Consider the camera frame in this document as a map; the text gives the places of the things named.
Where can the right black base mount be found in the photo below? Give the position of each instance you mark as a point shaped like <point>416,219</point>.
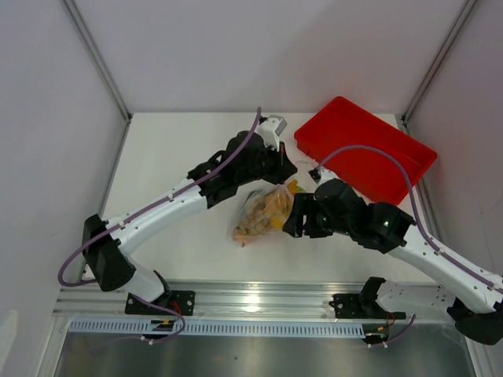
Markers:
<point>363,305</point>

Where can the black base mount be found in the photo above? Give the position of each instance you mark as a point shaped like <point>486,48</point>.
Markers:
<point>182,302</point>
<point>363,305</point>

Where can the red plastic tray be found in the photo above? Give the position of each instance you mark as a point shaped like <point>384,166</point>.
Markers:
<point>376,175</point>

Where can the white slotted cable duct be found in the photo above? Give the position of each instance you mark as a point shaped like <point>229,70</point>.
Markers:
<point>325,330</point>

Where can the corner aluminium post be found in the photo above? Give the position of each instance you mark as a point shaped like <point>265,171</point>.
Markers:
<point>446,47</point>
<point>93,51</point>

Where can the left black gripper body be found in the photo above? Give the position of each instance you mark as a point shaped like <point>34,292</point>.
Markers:
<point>264,170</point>

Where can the right corner aluminium post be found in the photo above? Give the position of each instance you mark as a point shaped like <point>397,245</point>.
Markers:
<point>446,47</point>

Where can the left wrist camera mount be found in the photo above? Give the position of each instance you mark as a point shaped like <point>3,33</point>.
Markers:
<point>270,130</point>

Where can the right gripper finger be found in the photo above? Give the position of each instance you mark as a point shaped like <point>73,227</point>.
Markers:
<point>294,224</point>
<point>312,226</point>

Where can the clear pink zip top bag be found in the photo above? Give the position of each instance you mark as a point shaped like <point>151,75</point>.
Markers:
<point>261,190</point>

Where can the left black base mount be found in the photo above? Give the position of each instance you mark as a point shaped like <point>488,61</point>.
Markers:
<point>182,302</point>

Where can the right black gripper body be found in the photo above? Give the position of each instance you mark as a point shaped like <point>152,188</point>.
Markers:
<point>339,225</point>

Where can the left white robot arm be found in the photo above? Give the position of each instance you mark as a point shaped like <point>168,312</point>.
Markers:
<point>109,243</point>

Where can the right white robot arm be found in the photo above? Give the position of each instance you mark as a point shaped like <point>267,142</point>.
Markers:
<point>466,294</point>

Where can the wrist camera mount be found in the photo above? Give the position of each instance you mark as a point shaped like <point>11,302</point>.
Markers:
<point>322,175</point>
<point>270,130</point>

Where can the yellow ginger toy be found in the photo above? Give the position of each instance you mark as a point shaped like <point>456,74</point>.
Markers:
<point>294,187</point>

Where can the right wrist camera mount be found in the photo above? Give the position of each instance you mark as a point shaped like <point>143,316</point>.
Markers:
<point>322,175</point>

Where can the aluminium frame rail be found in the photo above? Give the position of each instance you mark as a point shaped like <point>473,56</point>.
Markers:
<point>227,300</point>

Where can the brown longan bunch toy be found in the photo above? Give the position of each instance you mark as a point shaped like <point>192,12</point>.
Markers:
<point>260,215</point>

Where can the left corner aluminium post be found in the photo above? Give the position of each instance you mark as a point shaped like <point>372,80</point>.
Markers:
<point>93,51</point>

